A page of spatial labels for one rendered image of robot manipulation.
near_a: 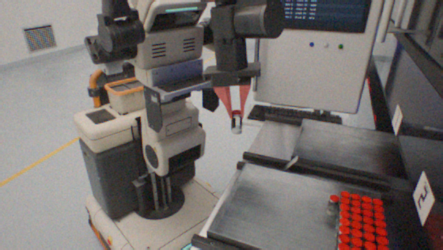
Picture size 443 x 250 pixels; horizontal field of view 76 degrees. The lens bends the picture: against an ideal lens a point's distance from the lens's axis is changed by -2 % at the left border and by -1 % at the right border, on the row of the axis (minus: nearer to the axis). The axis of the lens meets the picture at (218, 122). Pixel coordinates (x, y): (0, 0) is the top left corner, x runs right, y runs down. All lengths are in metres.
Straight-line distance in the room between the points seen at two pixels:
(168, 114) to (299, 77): 0.63
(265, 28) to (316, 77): 0.97
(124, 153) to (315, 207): 0.92
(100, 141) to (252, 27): 0.98
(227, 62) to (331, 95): 0.97
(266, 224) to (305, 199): 0.13
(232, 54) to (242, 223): 0.38
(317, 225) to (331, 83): 0.83
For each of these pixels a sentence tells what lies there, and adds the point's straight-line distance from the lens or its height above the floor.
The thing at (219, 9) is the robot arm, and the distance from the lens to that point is 0.49.
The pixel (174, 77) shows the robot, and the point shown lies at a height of 1.05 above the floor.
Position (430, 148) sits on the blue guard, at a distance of 0.66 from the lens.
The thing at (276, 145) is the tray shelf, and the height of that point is 0.88.
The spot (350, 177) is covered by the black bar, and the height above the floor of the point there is 0.90.
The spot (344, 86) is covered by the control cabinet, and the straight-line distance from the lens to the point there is 1.41.
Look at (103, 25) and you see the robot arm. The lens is 0.82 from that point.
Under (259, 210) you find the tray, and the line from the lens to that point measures 0.71.
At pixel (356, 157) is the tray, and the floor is 0.88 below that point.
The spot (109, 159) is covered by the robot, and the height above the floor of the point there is 0.65.
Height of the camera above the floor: 1.38
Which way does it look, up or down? 27 degrees down
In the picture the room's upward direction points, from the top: straight up
